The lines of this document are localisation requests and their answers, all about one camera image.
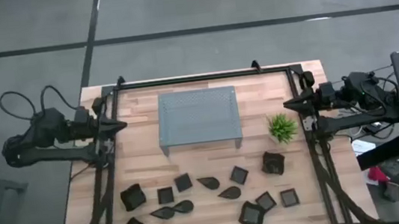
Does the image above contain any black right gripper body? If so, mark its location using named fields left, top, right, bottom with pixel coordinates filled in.
left=310, top=80, right=341, bottom=113

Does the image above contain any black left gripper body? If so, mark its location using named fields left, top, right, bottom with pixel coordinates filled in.
left=67, top=115, right=104, bottom=142

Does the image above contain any black teardrop plate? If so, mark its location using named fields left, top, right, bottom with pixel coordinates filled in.
left=196, top=175, right=222, bottom=193
left=171, top=198, right=196, bottom=216
left=149, top=205, right=177, bottom=223
left=216, top=185, right=243, bottom=202

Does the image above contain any green plant in white pot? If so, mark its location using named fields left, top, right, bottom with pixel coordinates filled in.
left=266, top=111, right=301, bottom=146

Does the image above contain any power adapter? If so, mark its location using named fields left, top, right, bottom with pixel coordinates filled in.
left=365, top=121, right=384, bottom=135

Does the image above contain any white paper sheet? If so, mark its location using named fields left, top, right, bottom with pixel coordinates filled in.
left=351, top=136, right=377, bottom=158

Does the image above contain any black desk leg bar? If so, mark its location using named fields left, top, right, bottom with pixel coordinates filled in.
left=355, top=133, right=399, bottom=172

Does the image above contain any grey perforated metal shelf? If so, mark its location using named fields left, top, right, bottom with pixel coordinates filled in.
left=153, top=85, right=245, bottom=158

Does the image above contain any red object on floor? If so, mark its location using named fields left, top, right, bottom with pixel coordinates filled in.
left=366, top=164, right=392, bottom=186

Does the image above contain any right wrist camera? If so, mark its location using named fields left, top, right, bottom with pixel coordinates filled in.
left=299, top=70, right=317, bottom=91

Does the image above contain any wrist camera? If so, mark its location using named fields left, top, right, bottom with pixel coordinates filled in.
left=90, top=96, right=107, bottom=118
left=299, top=70, right=317, bottom=91

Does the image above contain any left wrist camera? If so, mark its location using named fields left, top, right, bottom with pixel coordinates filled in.
left=90, top=96, right=107, bottom=118

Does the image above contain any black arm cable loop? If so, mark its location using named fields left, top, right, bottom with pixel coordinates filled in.
left=38, top=81, right=78, bottom=115
left=0, top=88, right=38, bottom=125

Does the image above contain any black aluminium rig frame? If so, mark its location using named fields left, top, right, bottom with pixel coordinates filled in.
left=52, top=54, right=381, bottom=224

